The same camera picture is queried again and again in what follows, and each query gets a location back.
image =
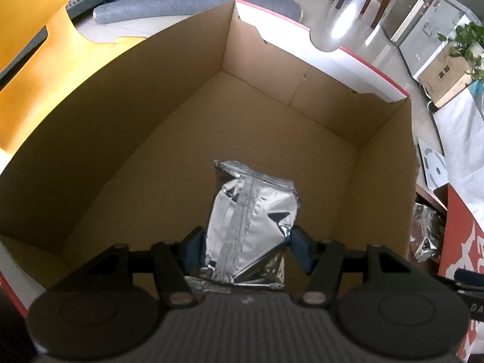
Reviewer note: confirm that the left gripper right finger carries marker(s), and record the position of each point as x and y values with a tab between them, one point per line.
322	262

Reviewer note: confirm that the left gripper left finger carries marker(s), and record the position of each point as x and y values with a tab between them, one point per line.
172	262

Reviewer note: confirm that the red Kappa box lid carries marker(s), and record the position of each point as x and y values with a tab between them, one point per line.
463	239

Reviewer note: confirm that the silver foil pouch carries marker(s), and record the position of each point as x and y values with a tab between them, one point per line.
249	229
426	234

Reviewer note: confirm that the red cardboard shoe box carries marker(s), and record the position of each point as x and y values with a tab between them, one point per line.
128	157

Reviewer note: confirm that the pink lap desk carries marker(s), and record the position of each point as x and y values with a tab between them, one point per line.
430	199

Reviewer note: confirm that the white bathroom scale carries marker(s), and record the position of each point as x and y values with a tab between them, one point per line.
434	166

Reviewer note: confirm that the white marble tv cabinet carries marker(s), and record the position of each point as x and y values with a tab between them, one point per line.
460	127

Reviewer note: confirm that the brown cardboard carton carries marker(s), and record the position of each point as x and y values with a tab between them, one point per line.
445	77

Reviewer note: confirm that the green potted vine plant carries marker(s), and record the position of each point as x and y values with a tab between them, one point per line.
468	44

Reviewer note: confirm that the white chest freezer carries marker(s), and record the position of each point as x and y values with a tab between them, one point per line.
422	44

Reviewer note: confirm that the silver refrigerator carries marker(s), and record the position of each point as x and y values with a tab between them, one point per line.
402	18

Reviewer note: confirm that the yellow plastic chair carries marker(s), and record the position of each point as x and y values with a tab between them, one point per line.
62	62

